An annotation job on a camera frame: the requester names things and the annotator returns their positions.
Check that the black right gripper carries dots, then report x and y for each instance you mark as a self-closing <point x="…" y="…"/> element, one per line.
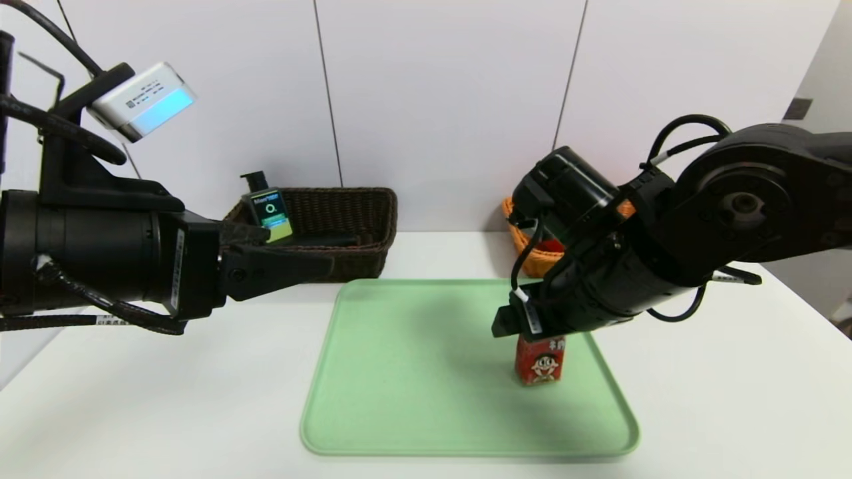
<point x="526" y="319"/>

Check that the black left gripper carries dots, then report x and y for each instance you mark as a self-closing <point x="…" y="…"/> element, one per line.
<point x="193" y="269"/>

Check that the black pump bottle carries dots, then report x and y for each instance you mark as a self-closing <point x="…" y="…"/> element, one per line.
<point x="271" y="216"/>

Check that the red milk carton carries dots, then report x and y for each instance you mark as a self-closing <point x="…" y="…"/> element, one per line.
<point x="540" y="366"/>

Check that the black leather pouch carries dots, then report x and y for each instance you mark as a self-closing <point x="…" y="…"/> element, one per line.
<point x="326" y="239"/>

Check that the red apple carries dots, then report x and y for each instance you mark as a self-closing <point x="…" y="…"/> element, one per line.
<point x="551" y="247"/>

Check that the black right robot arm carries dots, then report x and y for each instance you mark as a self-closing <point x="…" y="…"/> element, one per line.
<point x="745" y="206"/>

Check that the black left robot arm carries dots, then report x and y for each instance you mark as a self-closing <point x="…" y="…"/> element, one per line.
<point x="80" y="246"/>

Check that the orange wicker basket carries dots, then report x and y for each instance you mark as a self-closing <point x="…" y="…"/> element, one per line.
<point x="526" y="263"/>

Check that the dark brown wicker basket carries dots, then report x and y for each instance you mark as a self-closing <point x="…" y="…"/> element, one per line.
<point x="359" y="226"/>

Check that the light green plastic tray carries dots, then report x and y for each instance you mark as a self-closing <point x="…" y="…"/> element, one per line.
<point x="413" y="399"/>

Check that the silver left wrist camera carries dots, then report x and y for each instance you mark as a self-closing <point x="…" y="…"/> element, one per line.
<point x="143" y="100"/>

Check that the dark wall bracket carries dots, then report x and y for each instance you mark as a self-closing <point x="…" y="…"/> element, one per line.
<point x="798" y="108"/>

